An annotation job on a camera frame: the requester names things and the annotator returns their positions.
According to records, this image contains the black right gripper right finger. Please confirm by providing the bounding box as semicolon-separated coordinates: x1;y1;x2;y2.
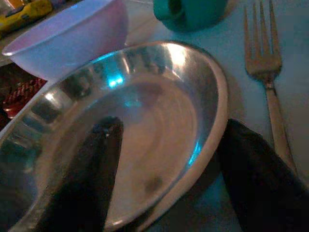
217;118;309;232

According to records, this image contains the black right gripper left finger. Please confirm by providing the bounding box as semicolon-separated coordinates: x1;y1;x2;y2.
44;116;125;232

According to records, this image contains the round steel plate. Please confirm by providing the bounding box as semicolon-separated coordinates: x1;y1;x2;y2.
0;40;229;232

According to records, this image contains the steel fork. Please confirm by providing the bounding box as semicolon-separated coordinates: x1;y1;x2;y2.
243;0;299;175

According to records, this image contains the dark red patterned mat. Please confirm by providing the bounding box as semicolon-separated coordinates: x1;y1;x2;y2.
0;63;48;131

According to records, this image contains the pale pink plastic bowl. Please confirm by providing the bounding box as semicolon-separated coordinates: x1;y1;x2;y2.
1;0;129;82

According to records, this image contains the yellow snack packet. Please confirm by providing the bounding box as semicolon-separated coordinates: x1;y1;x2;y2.
0;0;54;38

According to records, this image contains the teal mug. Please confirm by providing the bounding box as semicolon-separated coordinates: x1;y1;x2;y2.
153;0;229;32

